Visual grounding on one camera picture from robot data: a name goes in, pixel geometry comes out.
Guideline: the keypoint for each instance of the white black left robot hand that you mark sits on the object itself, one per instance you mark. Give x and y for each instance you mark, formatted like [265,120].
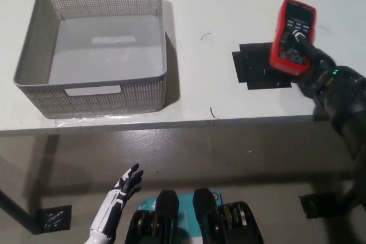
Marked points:
[115,198]

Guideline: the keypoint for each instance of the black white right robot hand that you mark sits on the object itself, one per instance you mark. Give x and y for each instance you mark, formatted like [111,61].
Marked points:
[323,81]

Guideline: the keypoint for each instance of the red digital multimeter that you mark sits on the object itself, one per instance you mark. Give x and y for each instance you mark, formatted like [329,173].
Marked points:
[283,55]

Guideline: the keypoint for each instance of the black ribbed robot body block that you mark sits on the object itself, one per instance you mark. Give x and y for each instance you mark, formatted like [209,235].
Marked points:
[148,224]
[228,221]

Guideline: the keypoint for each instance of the black floor tape patch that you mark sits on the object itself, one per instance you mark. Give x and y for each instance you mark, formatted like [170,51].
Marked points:
[54,218]
[320,205]

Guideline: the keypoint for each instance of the black robot legs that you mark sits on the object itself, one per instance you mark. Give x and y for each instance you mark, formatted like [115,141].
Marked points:
[186,215]

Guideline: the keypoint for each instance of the black tape patch on table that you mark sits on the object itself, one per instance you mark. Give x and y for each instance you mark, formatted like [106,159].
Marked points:
[251,67]

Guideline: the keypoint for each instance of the clear tape strip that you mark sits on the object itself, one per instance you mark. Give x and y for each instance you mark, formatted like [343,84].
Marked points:
[91,119]

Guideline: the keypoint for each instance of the black table leg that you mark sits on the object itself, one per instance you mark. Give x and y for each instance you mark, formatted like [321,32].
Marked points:
[17,209]

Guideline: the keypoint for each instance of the grey perforated plastic basket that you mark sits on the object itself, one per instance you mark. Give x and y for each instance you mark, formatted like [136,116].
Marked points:
[37,55]

